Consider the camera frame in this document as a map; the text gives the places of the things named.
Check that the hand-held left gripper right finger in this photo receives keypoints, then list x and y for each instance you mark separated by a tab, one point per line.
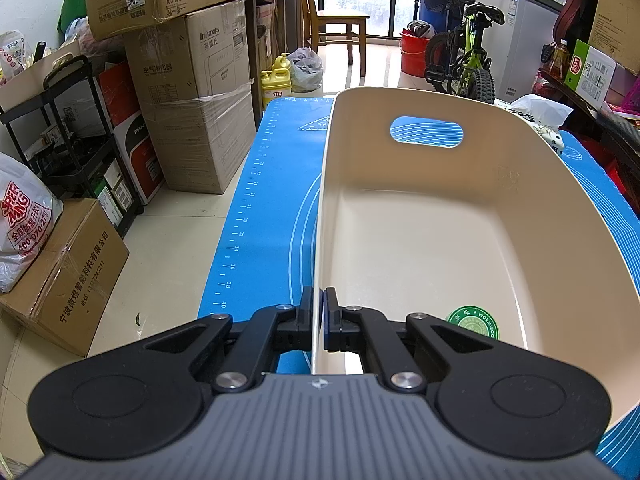
332	325

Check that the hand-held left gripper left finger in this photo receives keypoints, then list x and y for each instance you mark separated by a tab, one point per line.
305	316

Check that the beige plastic bin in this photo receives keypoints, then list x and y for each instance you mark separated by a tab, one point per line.
425	240

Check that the blue silicone mat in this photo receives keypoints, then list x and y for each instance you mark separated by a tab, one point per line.
270	210

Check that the film-wrapped cardboard box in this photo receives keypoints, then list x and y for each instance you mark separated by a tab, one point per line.
200	145

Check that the yellow detergent jug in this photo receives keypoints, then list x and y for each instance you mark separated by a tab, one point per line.
282	62
274	94

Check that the white and red appliance box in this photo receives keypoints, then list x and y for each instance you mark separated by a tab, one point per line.
142	157

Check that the low taped cardboard box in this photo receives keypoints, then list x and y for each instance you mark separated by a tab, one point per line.
70	280

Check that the grey plastic bag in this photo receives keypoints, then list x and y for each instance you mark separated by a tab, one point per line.
306	71

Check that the red bucket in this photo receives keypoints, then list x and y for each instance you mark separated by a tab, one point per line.
412	57

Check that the black shelf cart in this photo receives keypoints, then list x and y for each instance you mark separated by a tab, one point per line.
75	157

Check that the tall brown cardboard box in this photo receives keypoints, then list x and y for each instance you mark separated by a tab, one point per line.
200	55

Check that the green children's bicycle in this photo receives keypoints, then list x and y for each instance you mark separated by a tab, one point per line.
482	85

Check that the red cardboard box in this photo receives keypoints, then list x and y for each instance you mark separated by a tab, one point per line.
120	92

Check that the wooden cabinet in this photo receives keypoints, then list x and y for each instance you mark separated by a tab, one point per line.
262	25

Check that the white tissue pack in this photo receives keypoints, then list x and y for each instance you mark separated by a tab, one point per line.
545	120

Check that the white red-print plastic bag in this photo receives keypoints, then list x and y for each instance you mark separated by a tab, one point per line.
25	220

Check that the wooden chair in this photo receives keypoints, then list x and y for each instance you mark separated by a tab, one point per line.
340	20

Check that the blue barrel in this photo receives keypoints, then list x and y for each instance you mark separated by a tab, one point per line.
440	10

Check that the dark wooden shelf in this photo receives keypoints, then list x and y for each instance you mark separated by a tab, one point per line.
575	95

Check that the white chest freezer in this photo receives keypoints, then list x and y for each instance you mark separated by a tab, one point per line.
525	40

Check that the cooking oil bottle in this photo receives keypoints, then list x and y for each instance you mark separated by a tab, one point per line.
560	60

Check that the green and white box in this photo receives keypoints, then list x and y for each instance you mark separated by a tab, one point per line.
595	75

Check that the green bag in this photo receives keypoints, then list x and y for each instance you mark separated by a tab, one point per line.
70	5

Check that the white snack bag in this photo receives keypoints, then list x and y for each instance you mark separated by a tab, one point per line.
15	55

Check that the dark red bag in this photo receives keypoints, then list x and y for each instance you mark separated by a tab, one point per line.
582	0

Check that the plain brown cardboard box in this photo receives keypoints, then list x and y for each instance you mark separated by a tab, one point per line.
617	15

